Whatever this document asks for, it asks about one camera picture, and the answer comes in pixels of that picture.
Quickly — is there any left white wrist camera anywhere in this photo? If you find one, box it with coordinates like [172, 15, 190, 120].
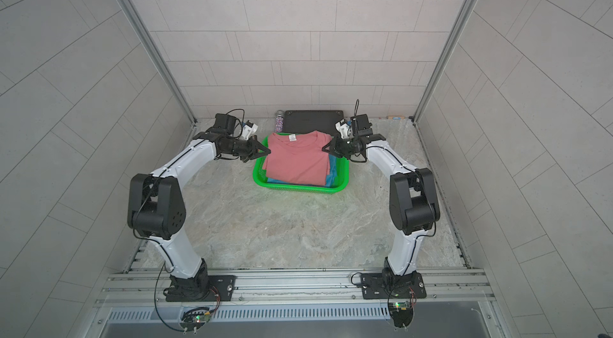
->
[239, 121, 258, 141]

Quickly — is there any right green circuit board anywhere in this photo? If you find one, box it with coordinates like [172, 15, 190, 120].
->
[387, 301, 414, 328]

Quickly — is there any black hard case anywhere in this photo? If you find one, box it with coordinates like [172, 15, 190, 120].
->
[283, 110, 344, 136]

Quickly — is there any left green circuit board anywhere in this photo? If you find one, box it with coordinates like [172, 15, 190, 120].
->
[180, 307, 212, 334]

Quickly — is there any green plastic basket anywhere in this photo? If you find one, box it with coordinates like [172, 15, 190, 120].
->
[253, 133, 350, 194]

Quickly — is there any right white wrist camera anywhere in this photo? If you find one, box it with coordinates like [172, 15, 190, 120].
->
[335, 119, 353, 139]

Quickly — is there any aluminium mounting rail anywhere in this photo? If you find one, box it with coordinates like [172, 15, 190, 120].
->
[94, 268, 495, 307]

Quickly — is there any purple patterned bottle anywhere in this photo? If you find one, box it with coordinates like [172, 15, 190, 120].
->
[275, 110, 285, 133]

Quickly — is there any green circuit board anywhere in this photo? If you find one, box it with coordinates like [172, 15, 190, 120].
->
[387, 301, 414, 328]
[180, 307, 212, 334]

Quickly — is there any pink t-shirt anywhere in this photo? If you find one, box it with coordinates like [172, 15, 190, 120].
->
[263, 131, 332, 186]

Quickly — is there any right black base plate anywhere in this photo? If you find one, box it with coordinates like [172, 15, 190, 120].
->
[358, 271, 427, 300]

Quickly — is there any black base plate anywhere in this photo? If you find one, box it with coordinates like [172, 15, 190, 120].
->
[358, 271, 427, 300]
[163, 276, 236, 302]

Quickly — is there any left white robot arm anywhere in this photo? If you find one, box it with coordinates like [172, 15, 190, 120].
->
[127, 114, 270, 302]

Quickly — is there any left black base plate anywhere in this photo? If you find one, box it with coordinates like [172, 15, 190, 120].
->
[163, 276, 236, 302]

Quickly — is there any blue t-shirt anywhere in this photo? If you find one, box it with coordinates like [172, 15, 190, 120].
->
[267, 155, 338, 188]

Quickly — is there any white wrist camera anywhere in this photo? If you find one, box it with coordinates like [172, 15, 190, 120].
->
[335, 119, 353, 139]
[239, 121, 258, 141]

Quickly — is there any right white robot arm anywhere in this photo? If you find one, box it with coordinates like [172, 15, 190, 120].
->
[322, 114, 441, 299]

